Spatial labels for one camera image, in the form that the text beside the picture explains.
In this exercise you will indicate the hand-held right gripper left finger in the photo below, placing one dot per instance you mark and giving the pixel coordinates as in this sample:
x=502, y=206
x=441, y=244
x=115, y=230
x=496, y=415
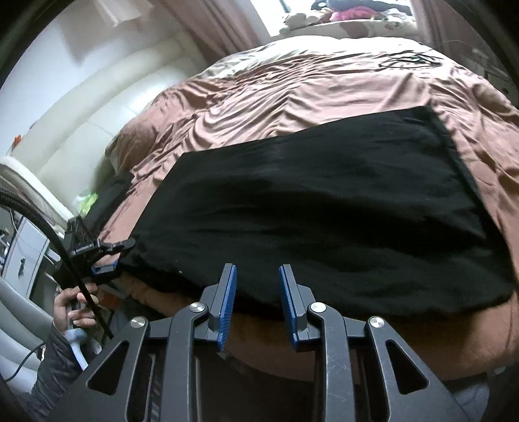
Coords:
x=227, y=312

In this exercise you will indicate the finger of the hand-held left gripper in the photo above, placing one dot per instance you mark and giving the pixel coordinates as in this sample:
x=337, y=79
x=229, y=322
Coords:
x=104, y=270
x=117, y=246

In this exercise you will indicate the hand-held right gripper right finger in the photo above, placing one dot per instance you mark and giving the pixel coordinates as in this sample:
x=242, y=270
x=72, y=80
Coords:
x=288, y=312

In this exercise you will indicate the black pants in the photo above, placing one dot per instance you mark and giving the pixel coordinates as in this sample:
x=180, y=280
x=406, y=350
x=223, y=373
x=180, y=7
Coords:
x=107, y=203
x=304, y=203

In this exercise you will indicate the person's left forearm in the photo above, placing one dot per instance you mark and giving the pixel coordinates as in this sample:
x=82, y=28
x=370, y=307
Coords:
x=52, y=365

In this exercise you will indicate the folded black pants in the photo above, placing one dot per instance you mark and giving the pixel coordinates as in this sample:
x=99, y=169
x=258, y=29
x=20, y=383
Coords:
x=107, y=203

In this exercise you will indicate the person's left hand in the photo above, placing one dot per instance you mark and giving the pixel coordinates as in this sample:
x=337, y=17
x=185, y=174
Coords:
x=63, y=308

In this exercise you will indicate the green tissue pack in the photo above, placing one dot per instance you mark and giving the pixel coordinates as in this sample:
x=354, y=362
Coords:
x=87, y=203

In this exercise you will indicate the white cabinet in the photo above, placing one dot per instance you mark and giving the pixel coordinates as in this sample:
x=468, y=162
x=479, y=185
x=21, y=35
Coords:
x=24, y=251

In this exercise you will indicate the cream leather headboard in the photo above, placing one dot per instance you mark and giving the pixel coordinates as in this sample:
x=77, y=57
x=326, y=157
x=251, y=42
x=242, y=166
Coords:
x=101, y=121

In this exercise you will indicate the brown blanket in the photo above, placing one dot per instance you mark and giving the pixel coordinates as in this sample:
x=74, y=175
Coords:
x=284, y=101

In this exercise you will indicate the pink curtain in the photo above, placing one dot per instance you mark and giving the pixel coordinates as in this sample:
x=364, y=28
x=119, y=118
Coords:
x=211, y=24
x=442, y=20

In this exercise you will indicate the brown white plush dog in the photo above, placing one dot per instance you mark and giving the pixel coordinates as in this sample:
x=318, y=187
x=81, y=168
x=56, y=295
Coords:
x=298, y=23

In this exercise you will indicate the patterned window seat cushion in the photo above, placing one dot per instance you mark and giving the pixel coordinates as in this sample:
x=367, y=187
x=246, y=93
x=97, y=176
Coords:
x=365, y=29

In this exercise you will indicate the pink cloth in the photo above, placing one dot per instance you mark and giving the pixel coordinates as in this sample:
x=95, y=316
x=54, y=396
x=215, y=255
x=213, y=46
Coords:
x=352, y=13

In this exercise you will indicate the black plush cat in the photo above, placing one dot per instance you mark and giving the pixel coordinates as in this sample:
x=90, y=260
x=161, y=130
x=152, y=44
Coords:
x=319, y=5

